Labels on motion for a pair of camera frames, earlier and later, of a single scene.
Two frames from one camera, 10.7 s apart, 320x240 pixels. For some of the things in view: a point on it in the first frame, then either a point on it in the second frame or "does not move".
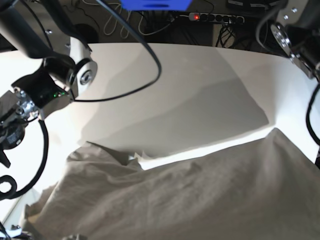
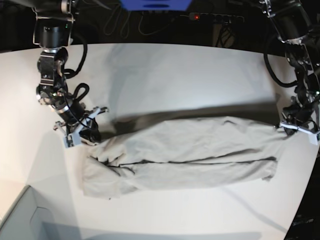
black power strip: [216, 16] does not move
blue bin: [156, 5] does not move
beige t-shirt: [267, 188] → [177, 154]
